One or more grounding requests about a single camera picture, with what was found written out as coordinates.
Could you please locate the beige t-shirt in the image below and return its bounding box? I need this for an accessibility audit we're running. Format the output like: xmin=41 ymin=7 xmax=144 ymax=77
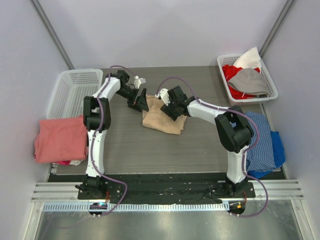
xmin=142 ymin=95 xmax=187 ymax=135

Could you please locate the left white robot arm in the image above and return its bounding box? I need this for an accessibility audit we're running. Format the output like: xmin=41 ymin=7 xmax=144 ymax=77
xmin=77 ymin=70 xmax=149 ymax=200

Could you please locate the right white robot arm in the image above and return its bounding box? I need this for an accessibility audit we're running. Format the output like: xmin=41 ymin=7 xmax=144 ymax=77
xmin=157 ymin=86 xmax=254 ymax=198

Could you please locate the left white plastic basket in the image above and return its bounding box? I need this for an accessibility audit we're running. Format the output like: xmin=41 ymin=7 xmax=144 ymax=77
xmin=46 ymin=68 xmax=103 ymax=119

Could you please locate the white plastic basket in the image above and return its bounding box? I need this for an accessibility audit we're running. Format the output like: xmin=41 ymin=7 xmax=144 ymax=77
xmin=217 ymin=53 xmax=279 ymax=106
xmin=46 ymin=68 xmax=103 ymax=119

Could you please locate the red garment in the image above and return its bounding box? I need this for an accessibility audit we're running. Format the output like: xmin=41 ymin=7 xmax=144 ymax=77
xmin=222 ymin=64 xmax=260 ymax=100

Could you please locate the right white plastic basket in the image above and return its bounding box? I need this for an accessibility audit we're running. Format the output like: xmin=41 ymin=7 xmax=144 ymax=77
xmin=217 ymin=53 xmax=279 ymax=106

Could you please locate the grey bucket hat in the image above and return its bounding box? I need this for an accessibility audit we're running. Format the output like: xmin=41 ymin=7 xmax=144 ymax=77
xmin=227 ymin=68 xmax=270 ymax=98

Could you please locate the pink folded t-shirt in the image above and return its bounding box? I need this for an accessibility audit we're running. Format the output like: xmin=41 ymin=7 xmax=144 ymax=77
xmin=34 ymin=115 xmax=88 ymax=164

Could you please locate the white cloth in basket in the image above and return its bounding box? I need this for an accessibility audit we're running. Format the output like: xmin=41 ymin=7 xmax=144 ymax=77
xmin=233 ymin=47 xmax=262 ymax=70

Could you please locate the magenta and white garment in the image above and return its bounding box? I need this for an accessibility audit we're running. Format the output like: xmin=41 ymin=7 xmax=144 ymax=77
xmin=52 ymin=160 xmax=83 ymax=166

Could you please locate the blue checkered shirt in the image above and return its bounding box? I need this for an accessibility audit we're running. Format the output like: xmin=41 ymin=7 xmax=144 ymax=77
xmin=245 ymin=111 xmax=276 ymax=173

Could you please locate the solid blue garment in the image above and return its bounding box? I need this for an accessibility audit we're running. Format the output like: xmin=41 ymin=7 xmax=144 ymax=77
xmin=248 ymin=131 xmax=286 ymax=179

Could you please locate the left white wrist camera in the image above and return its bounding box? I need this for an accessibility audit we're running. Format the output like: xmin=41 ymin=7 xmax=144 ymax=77
xmin=133 ymin=75 xmax=146 ymax=89

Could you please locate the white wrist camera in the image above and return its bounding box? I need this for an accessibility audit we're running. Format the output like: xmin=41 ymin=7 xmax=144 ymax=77
xmin=155 ymin=88 xmax=171 ymax=106
xmin=133 ymin=75 xmax=146 ymax=89

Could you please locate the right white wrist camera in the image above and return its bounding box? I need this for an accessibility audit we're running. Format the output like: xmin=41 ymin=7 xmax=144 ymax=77
xmin=155 ymin=88 xmax=171 ymax=106

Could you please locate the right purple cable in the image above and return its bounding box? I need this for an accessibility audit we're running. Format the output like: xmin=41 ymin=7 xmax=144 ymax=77
xmin=155 ymin=76 xmax=270 ymax=219

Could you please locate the purple cable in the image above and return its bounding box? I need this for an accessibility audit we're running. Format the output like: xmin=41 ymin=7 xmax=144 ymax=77
xmin=88 ymin=64 xmax=141 ymax=217
xmin=155 ymin=76 xmax=270 ymax=219

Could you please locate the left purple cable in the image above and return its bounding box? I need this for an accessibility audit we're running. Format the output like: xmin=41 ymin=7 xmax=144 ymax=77
xmin=88 ymin=64 xmax=141 ymax=217

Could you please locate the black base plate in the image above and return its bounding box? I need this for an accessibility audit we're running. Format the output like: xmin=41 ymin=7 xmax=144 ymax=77
xmin=48 ymin=172 xmax=256 ymax=205

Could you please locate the white slotted cable duct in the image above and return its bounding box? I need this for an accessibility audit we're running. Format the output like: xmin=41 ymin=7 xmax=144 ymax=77
xmin=42 ymin=201 xmax=230 ymax=212

